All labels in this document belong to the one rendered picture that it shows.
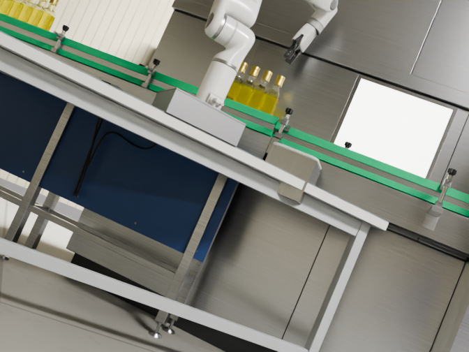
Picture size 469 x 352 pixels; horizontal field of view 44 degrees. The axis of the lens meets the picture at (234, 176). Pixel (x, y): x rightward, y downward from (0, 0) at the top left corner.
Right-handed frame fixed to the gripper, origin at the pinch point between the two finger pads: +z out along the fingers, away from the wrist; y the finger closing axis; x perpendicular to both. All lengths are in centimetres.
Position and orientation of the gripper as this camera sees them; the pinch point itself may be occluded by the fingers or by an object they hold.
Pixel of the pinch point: (289, 56)
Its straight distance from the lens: 250.7
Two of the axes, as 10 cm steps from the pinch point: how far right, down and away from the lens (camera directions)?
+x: 7.5, 6.0, -2.6
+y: -2.0, -1.7, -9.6
